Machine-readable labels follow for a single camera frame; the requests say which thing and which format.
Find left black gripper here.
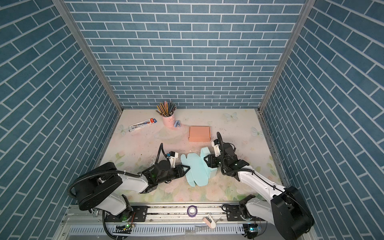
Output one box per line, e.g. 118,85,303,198
157,164,192,186

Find light blue paper box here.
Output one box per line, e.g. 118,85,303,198
181,147,218,187

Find orange paper box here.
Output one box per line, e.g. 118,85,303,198
189,126,211,143

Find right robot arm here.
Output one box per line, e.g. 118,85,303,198
204,140,315,240

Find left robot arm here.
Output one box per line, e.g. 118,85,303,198
67,160,191,216

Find white pen box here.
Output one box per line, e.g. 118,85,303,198
129,118,157,132

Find purple tape roll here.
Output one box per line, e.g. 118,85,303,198
187,205,198,218

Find small blue stapler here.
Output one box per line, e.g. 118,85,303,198
174,120,181,128

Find pink pencil cup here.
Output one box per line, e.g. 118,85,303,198
163,116,176,128

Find white pink clip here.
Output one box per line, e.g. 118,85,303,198
203,215,217,229

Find bundle of coloured pencils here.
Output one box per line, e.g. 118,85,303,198
156,101,177,117

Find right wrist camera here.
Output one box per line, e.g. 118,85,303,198
211,139,221,158

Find left black corrugated cable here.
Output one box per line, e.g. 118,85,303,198
66,142,165,240

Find right black cable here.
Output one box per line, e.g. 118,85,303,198
215,131,301,211

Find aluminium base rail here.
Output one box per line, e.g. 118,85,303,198
54,202,272,240

